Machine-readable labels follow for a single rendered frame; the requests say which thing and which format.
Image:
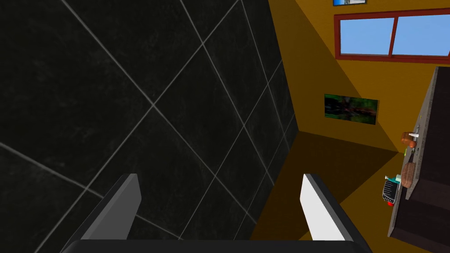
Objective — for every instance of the green wall picture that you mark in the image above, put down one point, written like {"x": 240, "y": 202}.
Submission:
{"x": 351, "y": 109}

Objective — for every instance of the red framed window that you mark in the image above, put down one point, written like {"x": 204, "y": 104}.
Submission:
{"x": 392, "y": 37}

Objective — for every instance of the dark kitchen counter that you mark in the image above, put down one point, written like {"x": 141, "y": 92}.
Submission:
{"x": 429, "y": 168}

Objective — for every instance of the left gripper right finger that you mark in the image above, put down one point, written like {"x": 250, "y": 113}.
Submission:
{"x": 321, "y": 214}

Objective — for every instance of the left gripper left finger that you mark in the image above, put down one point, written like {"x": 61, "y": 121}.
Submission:
{"x": 112, "y": 214}

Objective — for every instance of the blue wall picture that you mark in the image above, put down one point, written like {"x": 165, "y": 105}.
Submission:
{"x": 349, "y": 2}

